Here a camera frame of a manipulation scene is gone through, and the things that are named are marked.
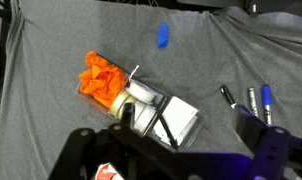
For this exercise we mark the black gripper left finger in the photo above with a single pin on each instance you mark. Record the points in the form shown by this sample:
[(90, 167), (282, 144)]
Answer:
[(128, 115)]

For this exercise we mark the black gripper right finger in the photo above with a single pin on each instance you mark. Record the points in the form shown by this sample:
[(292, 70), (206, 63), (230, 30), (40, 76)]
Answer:
[(249, 128)]

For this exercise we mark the clear plastic container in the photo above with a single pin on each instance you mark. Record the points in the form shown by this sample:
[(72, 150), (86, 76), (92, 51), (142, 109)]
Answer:
[(181, 113)]

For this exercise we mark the tan tape roll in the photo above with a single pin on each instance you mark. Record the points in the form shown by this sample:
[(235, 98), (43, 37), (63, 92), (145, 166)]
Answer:
[(119, 103)]

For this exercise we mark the black capped white pen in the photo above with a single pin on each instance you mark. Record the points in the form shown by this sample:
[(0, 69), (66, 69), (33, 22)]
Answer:
[(227, 95)]

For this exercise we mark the thin black pen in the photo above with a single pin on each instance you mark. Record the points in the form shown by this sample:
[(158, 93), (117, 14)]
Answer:
[(166, 128)]

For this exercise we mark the clear plastic organizer box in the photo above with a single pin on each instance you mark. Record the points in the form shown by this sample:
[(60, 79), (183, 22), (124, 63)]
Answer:
[(199, 124)]

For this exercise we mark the small blue cap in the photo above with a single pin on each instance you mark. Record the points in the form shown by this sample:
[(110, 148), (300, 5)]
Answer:
[(163, 35)]

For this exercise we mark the grey table cloth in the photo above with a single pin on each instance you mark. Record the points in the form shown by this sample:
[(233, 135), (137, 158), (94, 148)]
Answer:
[(57, 50)]

